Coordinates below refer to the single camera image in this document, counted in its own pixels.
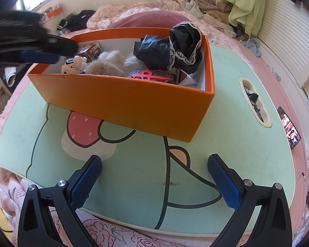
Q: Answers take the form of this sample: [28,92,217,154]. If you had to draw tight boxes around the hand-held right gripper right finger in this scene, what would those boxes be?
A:
[207,154,292,247]

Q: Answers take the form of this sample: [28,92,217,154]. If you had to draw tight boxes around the smartphone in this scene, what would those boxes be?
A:
[276,106,301,151]

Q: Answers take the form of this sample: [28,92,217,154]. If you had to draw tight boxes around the brown fur pompom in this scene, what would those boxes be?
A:
[86,60,125,78]

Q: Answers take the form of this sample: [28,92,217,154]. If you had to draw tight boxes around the light blue cloth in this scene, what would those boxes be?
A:
[245,40,261,57]

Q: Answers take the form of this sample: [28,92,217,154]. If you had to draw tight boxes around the clear bag of fluff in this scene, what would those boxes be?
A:
[123,54,145,71]

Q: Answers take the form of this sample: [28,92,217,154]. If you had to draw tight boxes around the crumpled shiny wrappers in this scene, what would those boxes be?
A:
[245,86,264,120]

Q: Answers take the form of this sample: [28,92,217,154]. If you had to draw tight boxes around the orange cardboard box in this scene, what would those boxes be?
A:
[27,27,216,142]

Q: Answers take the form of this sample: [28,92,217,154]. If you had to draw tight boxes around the black lace-trimmed garment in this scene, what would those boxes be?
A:
[133,23,204,75]

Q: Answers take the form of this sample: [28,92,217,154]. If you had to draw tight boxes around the beige fur pompom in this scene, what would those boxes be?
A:
[98,51,125,66]

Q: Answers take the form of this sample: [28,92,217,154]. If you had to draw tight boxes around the red plastic hair clip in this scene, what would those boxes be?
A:
[130,69,170,83]

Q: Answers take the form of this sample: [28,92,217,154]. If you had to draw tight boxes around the pile of beige clothes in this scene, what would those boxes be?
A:
[172,0,237,38]

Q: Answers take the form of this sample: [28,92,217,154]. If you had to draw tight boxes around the cartoon figure keychain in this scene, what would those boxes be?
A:
[61,55,89,75]

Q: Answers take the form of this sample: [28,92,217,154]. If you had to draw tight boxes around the white slipper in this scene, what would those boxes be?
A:
[3,67,16,85]

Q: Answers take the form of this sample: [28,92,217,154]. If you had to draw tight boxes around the brown drink carton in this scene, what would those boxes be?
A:
[77,42,103,61]

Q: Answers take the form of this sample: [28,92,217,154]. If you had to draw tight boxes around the light green hanging garment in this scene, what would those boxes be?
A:
[218,0,266,35]

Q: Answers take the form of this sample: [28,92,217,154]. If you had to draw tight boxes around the green cartoon desktop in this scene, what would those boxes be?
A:
[0,44,297,238]

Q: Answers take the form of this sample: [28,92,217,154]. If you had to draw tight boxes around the maroon pillow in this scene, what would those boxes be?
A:
[108,12,191,30]

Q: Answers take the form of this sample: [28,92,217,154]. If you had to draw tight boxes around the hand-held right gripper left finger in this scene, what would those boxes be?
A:
[17,155,103,247]

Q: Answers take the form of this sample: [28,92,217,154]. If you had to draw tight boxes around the pink floral quilt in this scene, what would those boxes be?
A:
[86,0,186,30]

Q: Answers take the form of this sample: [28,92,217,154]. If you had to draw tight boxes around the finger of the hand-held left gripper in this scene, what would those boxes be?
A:
[47,34,79,56]
[18,49,60,64]

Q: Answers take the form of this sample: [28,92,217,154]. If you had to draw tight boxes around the rose print blanket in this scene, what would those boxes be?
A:
[0,170,222,247]

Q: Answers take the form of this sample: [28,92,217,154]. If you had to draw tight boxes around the white louvered closet door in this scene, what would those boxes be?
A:
[247,0,309,88]

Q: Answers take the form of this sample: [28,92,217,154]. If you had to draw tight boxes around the black clothes heap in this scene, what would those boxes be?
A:
[57,10,96,35]

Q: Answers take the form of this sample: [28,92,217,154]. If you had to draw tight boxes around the orange tray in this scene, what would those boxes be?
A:
[45,6,64,19]

